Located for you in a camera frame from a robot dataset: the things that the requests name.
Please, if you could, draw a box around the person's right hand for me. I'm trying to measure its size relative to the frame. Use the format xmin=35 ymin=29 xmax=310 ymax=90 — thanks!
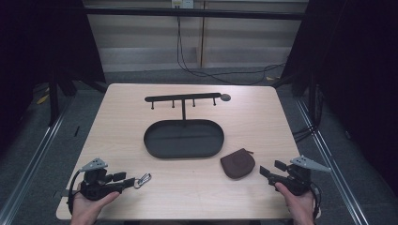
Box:
xmin=274 ymin=182 xmax=315 ymax=225

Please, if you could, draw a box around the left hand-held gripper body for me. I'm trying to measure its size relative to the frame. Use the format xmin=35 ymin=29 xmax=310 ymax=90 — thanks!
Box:
xmin=74 ymin=157 xmax=126 ymax=202

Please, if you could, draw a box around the black horizontal frame bar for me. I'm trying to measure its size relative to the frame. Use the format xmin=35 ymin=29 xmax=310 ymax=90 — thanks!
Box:
xmin=84 ymin=7 xmax=310 ymax=22

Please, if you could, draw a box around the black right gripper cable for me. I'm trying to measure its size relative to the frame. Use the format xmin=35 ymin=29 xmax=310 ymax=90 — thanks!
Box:
xmin=309 ymin=182 xmax=323 ymax=219

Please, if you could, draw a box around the brown leather pouch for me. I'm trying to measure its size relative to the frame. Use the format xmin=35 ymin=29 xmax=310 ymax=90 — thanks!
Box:
xmin=220 ymin=147 xmax=256 ymax=180

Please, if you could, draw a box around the white wall socket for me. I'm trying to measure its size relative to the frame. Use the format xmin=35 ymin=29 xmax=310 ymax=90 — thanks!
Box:
xmin=171 ymin=0 xmax=195 ymax=9

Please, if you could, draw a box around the aluminium floor rail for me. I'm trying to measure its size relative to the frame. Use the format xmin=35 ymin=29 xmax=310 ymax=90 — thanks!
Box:
xmin=295 ymin=98 xmax=372 ymax=225
xmin=0 ymin=95 xmax=77 ymax=225

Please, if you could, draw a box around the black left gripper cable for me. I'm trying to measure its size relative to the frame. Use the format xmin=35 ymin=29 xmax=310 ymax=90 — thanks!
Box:
xmin=67 ymin=170 xmax=83 ymax=215

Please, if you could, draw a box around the black wall cable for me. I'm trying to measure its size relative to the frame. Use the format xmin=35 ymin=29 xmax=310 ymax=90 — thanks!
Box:
xmin=176 ymin=15 xmax=286 ymax=86

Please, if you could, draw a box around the black oval tray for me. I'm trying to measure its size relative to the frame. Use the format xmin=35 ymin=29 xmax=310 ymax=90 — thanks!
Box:
xmin=143 ymin=92 xmax=233 ymax=159

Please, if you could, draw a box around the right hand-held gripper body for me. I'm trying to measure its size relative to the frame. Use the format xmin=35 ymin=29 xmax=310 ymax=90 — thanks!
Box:
xmin=270 ymin=155 xmax=332 ymax=198

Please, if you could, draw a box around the person's left hand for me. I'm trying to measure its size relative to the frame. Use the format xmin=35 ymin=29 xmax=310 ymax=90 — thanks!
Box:
xmin=69 ymin=190 xmax=122 ymax=225

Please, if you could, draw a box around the black metal stand leg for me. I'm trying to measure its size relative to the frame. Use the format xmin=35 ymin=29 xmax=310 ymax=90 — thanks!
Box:
xmin=47 ymin=69 xmax=61 ymax=128

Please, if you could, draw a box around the black curtain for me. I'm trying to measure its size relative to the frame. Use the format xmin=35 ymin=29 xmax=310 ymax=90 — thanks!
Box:
xmin=0 ymin=0 xmax=107 ymax=154
xmin=280 ymin=0 xmax=398 ymax=191

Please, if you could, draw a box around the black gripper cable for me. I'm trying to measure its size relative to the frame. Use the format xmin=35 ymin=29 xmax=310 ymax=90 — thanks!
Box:
xmin=67 ymin=170 xmax=83 ymax=215
xmin=309 ymin=182 xmax=323 ymax=219

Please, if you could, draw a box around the silver carabiner key ring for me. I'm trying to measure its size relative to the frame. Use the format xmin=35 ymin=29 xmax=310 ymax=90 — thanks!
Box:
xmin=133 ymin=172 xmax=153 ymax=190

